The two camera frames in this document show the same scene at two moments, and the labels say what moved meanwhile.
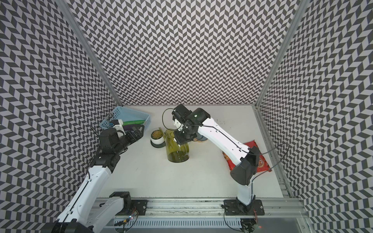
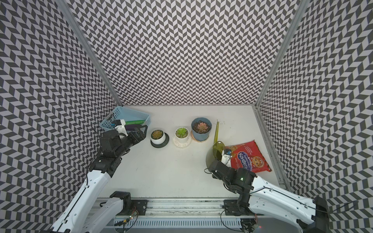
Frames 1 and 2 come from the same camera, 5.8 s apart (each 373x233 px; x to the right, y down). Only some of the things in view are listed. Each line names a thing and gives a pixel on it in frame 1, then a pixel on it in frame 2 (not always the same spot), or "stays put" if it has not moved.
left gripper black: [139, 135] stays put
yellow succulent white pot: [156, 137] stays put
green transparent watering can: [176, 153] to [215, 154]
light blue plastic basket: [127, 114] stays put
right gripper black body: [185, 135] to [227, 183]
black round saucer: [158, 145] stays put
